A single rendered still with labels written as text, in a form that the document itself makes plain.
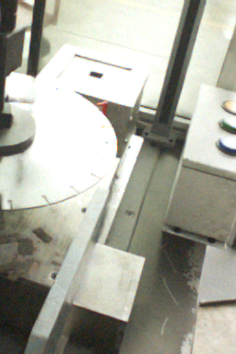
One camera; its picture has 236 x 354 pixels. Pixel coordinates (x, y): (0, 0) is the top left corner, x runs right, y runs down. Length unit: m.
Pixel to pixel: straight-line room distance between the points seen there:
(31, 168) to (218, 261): 1.43
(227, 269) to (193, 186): 1.16
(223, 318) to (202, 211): 1.02
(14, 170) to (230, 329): 1.31
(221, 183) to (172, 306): 0.20
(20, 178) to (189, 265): 0.35
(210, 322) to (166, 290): 1.03
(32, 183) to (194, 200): 0.33
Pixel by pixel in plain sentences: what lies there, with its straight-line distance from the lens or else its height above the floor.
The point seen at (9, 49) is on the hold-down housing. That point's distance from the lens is 0.61.
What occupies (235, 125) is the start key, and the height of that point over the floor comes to 0.91.
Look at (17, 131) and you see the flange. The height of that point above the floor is 0.96.
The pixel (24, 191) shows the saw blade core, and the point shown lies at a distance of 0.66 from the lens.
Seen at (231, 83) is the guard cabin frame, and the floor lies 0.90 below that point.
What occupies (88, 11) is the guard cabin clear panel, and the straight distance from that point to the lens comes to 1.16.
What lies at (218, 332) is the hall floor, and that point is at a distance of 1.88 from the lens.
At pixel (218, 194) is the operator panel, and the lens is 0.91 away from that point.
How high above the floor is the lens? 1.37
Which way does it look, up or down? 31 degrees down
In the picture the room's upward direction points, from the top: 11 degrees clockwise
